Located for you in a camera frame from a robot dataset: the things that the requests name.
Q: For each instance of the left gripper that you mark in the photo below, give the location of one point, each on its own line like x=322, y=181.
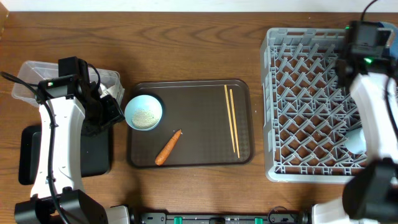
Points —
x=115, y=115

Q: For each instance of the light blue bowl with rice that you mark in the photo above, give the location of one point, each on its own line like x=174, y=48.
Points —
x=143, y=112

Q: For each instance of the wooden chopstick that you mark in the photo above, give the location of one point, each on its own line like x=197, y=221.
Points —
x=229, y=117
x=234, y=123

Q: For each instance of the small light blue cup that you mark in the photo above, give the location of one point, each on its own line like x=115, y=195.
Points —
x=355, y=141

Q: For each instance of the white tissue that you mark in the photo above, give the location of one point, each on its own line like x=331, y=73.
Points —
x=104, y=91

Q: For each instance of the dark blue plate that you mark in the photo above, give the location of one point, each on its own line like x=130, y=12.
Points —
x=389, y=43

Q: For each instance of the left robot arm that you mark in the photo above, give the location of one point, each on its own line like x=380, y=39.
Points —
x=70, y=106

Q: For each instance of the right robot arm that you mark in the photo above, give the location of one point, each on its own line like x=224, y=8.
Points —
x=368, y=69

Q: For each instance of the grey dishwasher rack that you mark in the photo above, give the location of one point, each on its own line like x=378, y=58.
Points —
x=307, y=116

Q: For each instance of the clear plastic bin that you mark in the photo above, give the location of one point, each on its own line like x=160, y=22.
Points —
x=34, y=72

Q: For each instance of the black bin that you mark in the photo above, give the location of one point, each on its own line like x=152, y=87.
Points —
x=96, y=154

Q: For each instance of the orange carrot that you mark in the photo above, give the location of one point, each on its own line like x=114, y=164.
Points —
x=165, y=152

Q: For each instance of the dark brown serving tray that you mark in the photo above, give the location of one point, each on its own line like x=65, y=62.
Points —
x=199, y=109

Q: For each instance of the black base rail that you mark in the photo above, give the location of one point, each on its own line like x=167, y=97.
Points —
x=217, y=218

